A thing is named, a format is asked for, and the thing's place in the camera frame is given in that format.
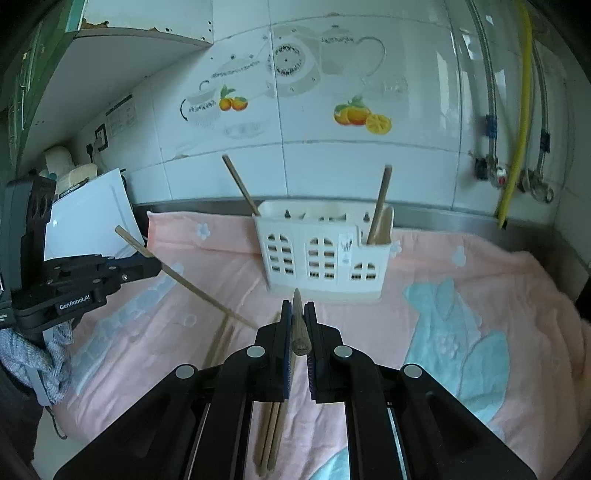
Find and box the pink and blue towel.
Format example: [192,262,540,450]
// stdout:
[37,210,587,480]

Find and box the cream plastic appliance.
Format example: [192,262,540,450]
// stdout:
[44,145,77,178]

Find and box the braided metal hose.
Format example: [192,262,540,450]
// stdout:
[466,0,499,167]
[529,41,551,171]

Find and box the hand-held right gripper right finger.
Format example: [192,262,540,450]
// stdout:
[305,300,561,480]

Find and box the beige pad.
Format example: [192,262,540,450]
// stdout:
[58,164,99,190]

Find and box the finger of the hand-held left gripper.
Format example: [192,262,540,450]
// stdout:
[58,272,160,298]
[46,254,163,278]

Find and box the wooden chopstick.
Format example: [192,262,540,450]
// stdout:
[222,154,262,217]
[115,226,257,330]
[366,165,393,243]
[204,318,230,368]
[210,320,237,370]
[265,401,283,468]
[253,401,273,477]

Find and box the white plastic utensil holder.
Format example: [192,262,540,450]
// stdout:
[253,199,392,305]

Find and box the green wall cabinet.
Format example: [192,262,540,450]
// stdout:
[0,0,213,185]

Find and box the metal valve with red mark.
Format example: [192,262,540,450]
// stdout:
[473,154,509,186]

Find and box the black phone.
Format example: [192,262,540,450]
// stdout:
[53,178,90,199]

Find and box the white wall label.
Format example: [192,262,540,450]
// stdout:
[105,95,138,136]

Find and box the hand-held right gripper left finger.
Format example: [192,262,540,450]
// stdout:
[53,299,294,480]

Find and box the white kitchen appliance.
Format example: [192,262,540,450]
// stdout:
[44,168,148,261]

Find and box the yellow gas hose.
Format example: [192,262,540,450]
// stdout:
[496,0,532,229]

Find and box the wooden spoon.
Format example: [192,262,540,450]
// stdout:
[292,288,311,356]
[374,205,396,245]

